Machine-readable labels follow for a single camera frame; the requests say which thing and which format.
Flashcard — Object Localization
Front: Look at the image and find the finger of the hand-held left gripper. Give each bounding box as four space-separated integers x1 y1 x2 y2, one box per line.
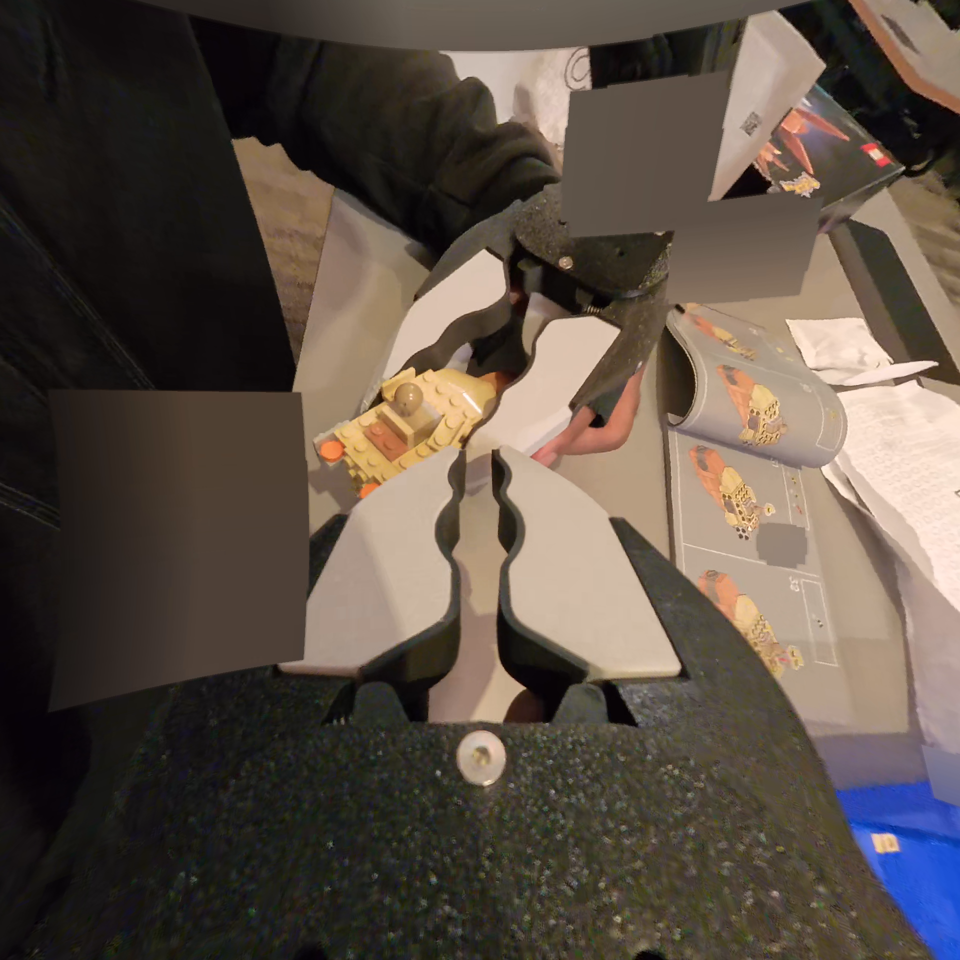
366 249 520 412
465 294 624 459

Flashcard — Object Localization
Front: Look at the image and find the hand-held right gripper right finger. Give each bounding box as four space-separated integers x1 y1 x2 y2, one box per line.
491 447 684 682

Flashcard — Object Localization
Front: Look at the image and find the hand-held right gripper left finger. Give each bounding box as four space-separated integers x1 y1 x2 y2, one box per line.
279 448 466 678

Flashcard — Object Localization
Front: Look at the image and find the tan brick vehicle model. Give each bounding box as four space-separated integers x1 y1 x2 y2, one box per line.
313 366 502 500

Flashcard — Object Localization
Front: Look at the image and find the person's left forearm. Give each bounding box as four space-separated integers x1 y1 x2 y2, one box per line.
195 37 565 252

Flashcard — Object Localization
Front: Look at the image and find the grey desk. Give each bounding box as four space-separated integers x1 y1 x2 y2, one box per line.
291 180 960 796

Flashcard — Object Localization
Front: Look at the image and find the person's left hand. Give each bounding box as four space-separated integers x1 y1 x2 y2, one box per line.
532 367 648 462

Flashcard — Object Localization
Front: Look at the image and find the grey instruction booklet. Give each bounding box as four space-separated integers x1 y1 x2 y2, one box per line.
663 303 849 680

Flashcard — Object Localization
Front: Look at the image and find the dark printed toy box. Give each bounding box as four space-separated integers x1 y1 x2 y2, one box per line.
708 11 906 230

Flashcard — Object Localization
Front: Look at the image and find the person's black clothing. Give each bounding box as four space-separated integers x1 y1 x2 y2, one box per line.
0 0 301 960

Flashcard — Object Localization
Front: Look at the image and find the brown cardboard flap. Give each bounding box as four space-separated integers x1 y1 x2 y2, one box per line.
851 0 960 115

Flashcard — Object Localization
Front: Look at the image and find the blue plastic bin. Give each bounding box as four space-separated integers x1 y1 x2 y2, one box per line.
834 780 960 960

